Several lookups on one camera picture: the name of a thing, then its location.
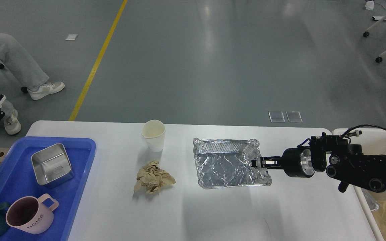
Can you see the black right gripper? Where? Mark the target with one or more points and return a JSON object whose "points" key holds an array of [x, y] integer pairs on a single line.
{"points": [[296, 162]]}

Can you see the aluminium foil tray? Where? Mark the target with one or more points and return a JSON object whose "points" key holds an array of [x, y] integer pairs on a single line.
{"points": [[226, 163]]}

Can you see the stainless steel rectangular container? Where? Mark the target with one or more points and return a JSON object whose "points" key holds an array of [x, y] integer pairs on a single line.
{"points": [[52, 166]]}

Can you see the pink mug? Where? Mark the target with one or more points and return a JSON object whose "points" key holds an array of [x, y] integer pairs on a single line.
{"points": [[32, 215]]}

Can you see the white paper cup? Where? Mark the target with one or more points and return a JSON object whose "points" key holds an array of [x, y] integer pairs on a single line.
{"points": [[153, 133]]}

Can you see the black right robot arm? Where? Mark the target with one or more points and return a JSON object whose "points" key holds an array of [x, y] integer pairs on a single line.
{"points": [[335, 155]]}

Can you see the clear floor plate left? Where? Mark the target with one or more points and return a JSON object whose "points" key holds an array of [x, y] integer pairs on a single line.
{"points": [[276, 116]]}

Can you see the clear floor plate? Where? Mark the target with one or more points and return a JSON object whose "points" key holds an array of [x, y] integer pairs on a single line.
{"points": [[276, 116], [294, 116]]}

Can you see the clear floor plate right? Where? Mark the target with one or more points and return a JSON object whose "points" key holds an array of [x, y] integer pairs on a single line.
{"points": [[294, 116]]}

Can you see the white sneaker far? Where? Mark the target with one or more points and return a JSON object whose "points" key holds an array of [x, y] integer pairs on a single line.
{"points": [[46, 89]]}

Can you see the person's legs in jeans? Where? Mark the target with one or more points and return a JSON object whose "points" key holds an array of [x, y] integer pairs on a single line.
{"points": [[20, 63]]}

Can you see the blue plastic tray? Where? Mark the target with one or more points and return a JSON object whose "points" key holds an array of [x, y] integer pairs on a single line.
{"points": [[17, 180]]}

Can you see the white plastic bin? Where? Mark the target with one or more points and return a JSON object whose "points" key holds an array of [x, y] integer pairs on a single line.
{"points": [[373, 142]]}

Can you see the foil tray in bin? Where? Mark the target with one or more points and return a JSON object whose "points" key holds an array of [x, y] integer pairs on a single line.
{"points": [[370, 200]]}

